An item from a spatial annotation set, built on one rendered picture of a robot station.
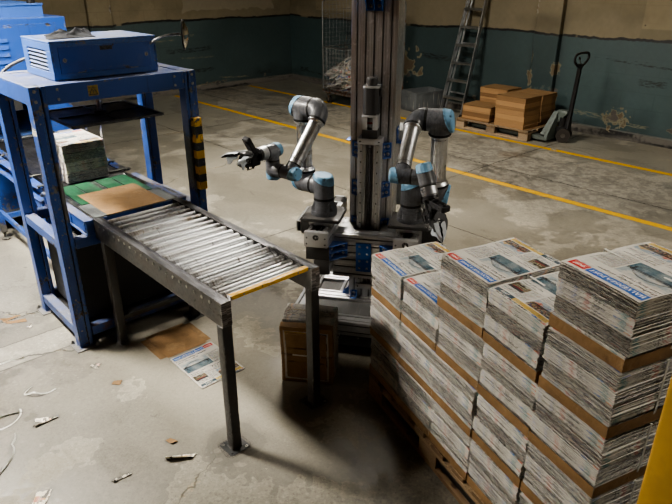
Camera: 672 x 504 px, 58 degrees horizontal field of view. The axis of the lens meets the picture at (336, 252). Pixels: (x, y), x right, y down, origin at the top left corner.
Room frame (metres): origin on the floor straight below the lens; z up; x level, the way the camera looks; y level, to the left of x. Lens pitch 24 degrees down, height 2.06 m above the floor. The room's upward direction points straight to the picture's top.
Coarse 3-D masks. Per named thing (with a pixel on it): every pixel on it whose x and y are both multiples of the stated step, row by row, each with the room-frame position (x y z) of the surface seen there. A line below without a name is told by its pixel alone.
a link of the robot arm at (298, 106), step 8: (296, 96) 3.37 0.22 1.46; (304, 96) 3.35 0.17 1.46; (296, 104) 3.32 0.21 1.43; (304, 104) 3.29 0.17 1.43; (296, 112) 3.32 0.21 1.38; (304, 112) 3.29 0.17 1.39; (296, 120) 3.32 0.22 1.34; (304, 120) 3.31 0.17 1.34; (304, 128) 3.32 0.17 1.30; (304, 168) 3.32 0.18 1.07; (312, 168) 3.34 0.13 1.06; (304, 176) 3.31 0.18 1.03; (296, 184) 3.33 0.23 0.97; (304, 184) 3.29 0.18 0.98
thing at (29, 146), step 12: (0, 144) 4.91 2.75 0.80; (24, 144) 4.91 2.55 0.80; (0, 156) 4.56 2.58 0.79; (36, 156) 4.54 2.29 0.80; (0, 168) 4.54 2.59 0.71; (36, 168) 4.22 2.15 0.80; (108, 168) 4.22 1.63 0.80; (120, 168) 4.25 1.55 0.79; (12, 180) 4.24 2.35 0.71; (36, 180) 3.96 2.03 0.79; (36, 192) 3.97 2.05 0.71
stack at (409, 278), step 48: (384, 288) 2.58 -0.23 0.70; (432, 288) 2.33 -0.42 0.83; (384, 336) 2.56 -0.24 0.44; (432, 336) 2.20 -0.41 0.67; (432, 384) 2.17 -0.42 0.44; (480, 384) 1.89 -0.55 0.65; (528, 384) 1.68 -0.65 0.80; (432, 432) 2.15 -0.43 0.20; (480, 432) 1.86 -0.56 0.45; (528, 432) 1.65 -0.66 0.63; (480, 480) 1.83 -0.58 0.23
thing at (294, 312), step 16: (288, 304) 2.98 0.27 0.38; (304, 304) 2.98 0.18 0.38; (288, 320) 2.83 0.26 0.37; (304, 320) 2.82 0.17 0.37; (320, 320) 2.82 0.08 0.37; (336, 320) 2.90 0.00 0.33; (288, 336) 2.77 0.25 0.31; (304, 336) 2.76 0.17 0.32; (320, 336) 2.74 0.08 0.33; (320, 352) 2.75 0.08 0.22
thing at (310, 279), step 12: (180, 204) 3.49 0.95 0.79; (192, 204) 3.47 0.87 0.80; (204, 216) 3.29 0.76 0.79; (216, 216) 3.27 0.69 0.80; (228, 228) 3.10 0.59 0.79; (240, 228) 3.09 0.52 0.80; (264, 240) 2.92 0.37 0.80; (276, 252) 2.78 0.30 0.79; (288, 252) 2.77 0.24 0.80; (300, 264) 2.64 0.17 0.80; (312, 264) 2.63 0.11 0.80; (300, 276) 2.64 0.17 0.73; (312, 276) 2.58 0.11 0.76; (312, 288) 2.58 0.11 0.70
